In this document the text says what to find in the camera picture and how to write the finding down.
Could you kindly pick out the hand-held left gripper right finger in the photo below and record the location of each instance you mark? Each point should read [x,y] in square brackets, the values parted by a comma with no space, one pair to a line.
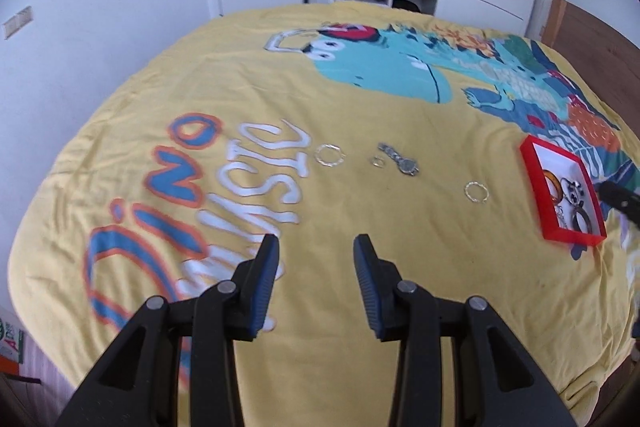
[367,292]

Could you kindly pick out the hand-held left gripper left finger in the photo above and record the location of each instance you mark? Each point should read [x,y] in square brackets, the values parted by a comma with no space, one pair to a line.
[265,287]

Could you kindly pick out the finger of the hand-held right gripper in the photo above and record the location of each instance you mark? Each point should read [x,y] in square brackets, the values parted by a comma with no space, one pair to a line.
[622,199]

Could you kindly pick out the dark brown bangle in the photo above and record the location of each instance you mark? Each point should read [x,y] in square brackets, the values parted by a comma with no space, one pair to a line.
[592,222]

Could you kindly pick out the amber bangle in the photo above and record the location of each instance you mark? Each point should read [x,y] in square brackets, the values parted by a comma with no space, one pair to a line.
[552,186]

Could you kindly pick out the red jewelry box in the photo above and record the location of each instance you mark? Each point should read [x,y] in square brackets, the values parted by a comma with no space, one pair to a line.
[535,177]

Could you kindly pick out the silver wristwatch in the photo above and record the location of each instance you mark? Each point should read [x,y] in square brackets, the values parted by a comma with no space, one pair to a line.
[402,161]

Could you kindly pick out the silver hoop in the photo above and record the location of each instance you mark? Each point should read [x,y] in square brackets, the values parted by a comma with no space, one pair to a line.
[330,155]

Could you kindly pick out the wooden headboard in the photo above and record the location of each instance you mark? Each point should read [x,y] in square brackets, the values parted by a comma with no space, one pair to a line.
[585,32]

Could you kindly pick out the yellow printed blanket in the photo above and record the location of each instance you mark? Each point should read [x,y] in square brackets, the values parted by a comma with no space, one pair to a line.
[325,97]

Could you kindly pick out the printed cardboard box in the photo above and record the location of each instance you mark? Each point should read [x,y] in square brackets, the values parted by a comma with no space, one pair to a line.
[11,342]

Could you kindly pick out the wall switch plate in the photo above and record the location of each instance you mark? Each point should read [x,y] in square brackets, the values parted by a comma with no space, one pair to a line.
[17,22]

